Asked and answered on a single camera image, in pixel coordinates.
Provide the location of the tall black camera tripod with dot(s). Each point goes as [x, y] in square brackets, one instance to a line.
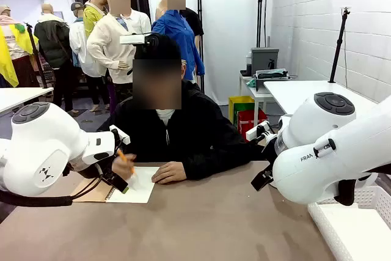
[337, 50]

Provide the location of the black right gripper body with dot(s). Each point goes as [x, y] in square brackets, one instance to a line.
[270, 154]

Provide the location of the large white table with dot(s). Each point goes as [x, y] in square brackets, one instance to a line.
[293, 93]

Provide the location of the spiral notebook kraft cover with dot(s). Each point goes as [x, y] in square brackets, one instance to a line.
[137, 190]

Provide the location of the short black tripod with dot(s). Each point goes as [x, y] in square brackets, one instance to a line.
[38, 59]

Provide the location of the person's right hand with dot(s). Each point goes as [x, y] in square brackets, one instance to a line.
[123, 166]

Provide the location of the yellow pencil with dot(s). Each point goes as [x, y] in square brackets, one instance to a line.
[123, 158]

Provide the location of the white paper sheets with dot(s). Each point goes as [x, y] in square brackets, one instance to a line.
[360, 233]

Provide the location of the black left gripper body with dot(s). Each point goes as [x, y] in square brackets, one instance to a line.
[88, 170]

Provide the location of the mannequin cream cardigan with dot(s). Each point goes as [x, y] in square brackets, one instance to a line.
[107, 47]

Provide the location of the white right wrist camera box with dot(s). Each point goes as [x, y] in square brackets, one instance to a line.
[255, 132]

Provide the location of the red storage crate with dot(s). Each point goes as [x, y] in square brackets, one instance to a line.
[247, 123]

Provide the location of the grey tray with tools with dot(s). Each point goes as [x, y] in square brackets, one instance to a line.
[270, 74]

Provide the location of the white head-mounted camera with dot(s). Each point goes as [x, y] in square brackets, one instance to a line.
[131, 39]

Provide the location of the mannequin blue shirt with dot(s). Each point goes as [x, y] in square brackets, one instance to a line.
[177, 31]

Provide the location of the white height-adjustable desk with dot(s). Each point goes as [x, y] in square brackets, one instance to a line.
[21, 96]

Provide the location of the grey plastic box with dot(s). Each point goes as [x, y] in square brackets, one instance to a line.
[264, 59]

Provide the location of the mannequin black t-shirt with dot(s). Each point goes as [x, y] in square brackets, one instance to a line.
[194, 22]

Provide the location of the mannequin yellow jacket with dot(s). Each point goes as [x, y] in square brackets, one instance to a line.
[90, 19]

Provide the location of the person's left hand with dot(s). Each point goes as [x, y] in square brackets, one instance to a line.
[171, 172]

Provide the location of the small white side table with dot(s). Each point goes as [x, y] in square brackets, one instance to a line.
[259, 94]

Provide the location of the white perforated plastic basket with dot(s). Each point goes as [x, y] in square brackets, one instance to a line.
[323, 227]

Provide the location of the mannequin grey cap white shirt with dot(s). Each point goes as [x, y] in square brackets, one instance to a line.
[79, 47]

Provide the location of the mannequin yellow raincoat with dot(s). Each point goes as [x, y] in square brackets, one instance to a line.
[9, 59]

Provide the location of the yellow-green storage crate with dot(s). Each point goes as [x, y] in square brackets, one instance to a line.
[241, 103]

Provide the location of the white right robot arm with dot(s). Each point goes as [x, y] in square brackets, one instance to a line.
[320, 163]

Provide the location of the black baseball cap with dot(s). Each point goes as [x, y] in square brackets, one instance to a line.
[166, 50]

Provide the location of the person torso black jacket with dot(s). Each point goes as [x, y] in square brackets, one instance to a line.
[198, 126]

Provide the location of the person's left forearm black sleeve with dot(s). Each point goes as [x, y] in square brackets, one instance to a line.
[214, 166]

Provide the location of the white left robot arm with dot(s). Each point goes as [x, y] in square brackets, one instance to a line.
[36, 138]

